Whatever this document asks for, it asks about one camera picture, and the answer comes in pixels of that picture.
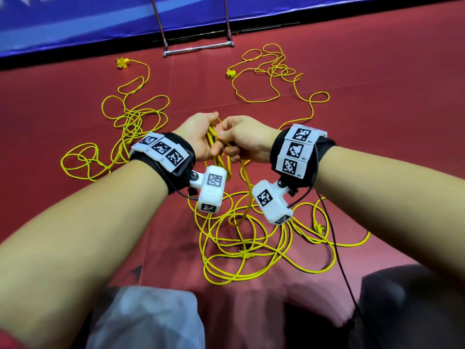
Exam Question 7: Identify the black cable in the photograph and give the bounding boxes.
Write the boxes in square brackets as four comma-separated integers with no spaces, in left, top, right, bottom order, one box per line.
[314,189,362,317]

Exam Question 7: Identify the person's left forearm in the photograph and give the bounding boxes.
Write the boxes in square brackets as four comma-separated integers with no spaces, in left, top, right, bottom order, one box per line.
[0,159,171,349]

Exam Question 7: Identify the black marker wristband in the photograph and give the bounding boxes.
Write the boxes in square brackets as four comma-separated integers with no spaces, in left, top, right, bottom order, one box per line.
[128,131,197,196]
[269,123,338,190]

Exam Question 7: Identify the person's right forearm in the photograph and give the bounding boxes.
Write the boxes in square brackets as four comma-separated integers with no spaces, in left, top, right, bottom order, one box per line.
[314,145,465,284]

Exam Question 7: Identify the metal rack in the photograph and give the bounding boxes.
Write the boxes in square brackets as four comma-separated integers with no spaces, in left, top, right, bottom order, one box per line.
[149,0,235,57]

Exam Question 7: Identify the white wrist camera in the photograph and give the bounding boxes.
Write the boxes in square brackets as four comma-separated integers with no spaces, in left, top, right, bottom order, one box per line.
[189,165,228,214]
[251,178,296,226]

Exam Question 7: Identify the person's left hand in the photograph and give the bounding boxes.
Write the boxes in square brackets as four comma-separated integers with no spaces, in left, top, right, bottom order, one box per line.
[170,111,222,163]

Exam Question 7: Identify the blue banner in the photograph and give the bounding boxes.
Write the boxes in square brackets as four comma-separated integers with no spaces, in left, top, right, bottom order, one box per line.
[0,0,393,59]

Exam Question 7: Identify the person's right hand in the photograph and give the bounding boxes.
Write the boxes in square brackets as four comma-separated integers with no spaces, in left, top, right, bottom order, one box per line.
[215,114,283,164]

